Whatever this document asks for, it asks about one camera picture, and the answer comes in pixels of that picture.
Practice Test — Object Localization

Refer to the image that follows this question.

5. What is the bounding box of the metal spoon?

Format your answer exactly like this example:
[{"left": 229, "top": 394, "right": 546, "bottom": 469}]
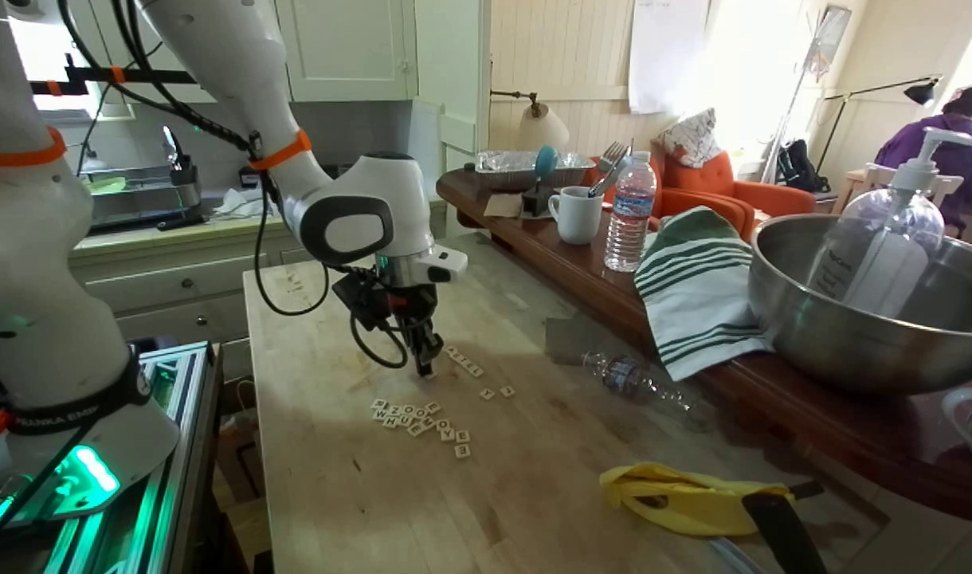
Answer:
[{"left": 587, "top": 142, "right": 631, "bottom": 200}]

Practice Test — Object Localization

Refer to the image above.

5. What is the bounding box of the person in purple clothes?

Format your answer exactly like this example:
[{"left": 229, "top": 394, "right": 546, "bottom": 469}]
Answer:
[{"left": 874, "top": 79, "right": 972, "bottom": 234}]

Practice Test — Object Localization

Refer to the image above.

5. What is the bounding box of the black camera mount rod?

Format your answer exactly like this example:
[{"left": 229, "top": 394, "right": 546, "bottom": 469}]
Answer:
[{"left": 30, "top": 62, "right": 203, "bottom": 95}]

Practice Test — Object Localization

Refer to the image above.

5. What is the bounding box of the aluminium foil tray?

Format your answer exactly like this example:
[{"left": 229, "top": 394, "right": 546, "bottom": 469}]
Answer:
[{"left": 473, "top": 147, "right": 594, "bottom": 177}]

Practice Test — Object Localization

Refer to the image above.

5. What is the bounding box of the black tool handle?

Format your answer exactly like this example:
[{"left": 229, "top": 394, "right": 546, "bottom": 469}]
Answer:
[{"left": 739, "top": 489, "right": 833, "bottom": 574}]

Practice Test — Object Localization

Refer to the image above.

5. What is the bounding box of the narrow orange forearm strap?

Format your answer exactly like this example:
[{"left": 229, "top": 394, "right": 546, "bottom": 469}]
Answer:
[{"left": 244, "top": 129, "right": 317, "bottom": 177}]

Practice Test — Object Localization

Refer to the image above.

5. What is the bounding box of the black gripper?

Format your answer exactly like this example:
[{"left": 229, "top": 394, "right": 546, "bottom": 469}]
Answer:
[{"left": 379, "top": 265, "right": 449, "bottom": 380}]

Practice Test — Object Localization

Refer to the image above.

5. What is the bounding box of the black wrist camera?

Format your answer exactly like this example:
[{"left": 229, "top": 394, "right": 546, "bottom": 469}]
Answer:
[{"left": 333, "top": 269, "right": 389, "bottom": 333}]

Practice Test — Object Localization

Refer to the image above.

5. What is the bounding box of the white ceramic mug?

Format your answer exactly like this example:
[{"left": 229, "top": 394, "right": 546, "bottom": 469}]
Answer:
[{"left": 546, "top": 182, "right": 606, "bottom": 250}]

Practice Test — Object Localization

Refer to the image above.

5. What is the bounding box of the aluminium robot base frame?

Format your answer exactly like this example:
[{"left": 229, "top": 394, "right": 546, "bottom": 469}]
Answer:
[{"left": 0, "top": 337, "right": 222, "bottom": 574}]

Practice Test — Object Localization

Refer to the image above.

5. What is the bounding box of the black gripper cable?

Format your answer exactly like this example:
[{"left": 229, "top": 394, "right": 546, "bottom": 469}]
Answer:
[{"left": 253, "top": 179, "right": 415, "bottom": 372}]

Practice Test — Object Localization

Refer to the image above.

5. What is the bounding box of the patterned cushion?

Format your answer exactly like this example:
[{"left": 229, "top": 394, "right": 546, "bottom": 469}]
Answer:
[{"left": 661, "top": 104, "right": 725, "bottom": 169}]

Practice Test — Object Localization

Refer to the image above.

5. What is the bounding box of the clear plastic water bottle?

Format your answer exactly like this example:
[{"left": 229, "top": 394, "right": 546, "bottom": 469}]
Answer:
[{"left": 603, "top": 149, "right": 661, "bottom": 274}]

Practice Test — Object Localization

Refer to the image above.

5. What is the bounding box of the black funnel base block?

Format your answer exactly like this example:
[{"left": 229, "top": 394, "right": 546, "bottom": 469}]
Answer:
[{"left": 520, "top": 185, "right": 556, "bottom": 221}]

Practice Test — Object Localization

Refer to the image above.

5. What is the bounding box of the large steel mixing bowl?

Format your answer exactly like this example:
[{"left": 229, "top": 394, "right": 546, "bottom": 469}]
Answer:
[{"left": 747, "top": 211, "right": 972, "bottom": 400}]

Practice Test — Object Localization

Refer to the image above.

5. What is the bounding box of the dark wood counter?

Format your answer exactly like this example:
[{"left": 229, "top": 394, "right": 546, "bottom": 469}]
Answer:
[{"left": 433, "top": 167, "right": 972, "bottom": 531}]

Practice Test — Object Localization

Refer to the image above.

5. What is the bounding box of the white shade desk lamp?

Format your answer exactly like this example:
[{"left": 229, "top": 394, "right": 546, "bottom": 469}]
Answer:
[{"left": 490, "top": 85, "right": 573, "bottom": 153}]

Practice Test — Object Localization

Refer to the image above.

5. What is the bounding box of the orange armchair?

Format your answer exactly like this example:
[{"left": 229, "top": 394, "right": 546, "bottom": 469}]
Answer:
[{"left": 582, "top": 142, "right": 820, "bottom": 242}]

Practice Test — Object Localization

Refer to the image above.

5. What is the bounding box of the black bag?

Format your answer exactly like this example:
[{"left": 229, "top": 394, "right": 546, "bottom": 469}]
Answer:
[{"left": 773, "top": 137, "right": 834, "bottom": 196}]

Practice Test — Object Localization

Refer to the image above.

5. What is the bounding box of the brown cardboard sheet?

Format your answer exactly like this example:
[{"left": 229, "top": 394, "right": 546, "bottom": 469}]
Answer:
[{"left": 480, "top": 188, "right": 528, "bottom": 223}]

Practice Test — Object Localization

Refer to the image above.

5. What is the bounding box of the green striped white towel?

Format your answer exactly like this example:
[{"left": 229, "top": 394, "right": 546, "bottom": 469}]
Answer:
[{"left": 631, "top": 204, "right": 777, "bottom": 384}]

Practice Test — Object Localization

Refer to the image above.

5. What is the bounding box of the clear pump sanitizer bottle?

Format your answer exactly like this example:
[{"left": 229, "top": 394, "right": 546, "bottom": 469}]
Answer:
[{"left": 803, "top": 125, "right": 972, "bottom": 318}]

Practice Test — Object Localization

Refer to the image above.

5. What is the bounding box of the white paper wall pad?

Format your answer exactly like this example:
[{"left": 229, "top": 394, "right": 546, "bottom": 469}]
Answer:
[{"left": 624, "top": 0, "right": 714, "bottom": 119}]

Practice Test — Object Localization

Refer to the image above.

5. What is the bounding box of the cream drawer cabinet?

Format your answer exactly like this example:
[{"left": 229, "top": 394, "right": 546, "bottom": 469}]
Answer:
[{"left": 66, "top": 204, "right": 449, "bottom": 352}]

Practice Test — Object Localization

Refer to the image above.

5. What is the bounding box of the wide orange arm strap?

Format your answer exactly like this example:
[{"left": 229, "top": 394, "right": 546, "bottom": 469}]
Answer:
[{"left": 0, "top": 125, "right": 69, "bottom": 173}]

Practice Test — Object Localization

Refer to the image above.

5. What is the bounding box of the black floor lamp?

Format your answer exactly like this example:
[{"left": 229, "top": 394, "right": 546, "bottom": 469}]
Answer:
[{"left": 814, "top": 72, "right": 943, "bottom": 179}]

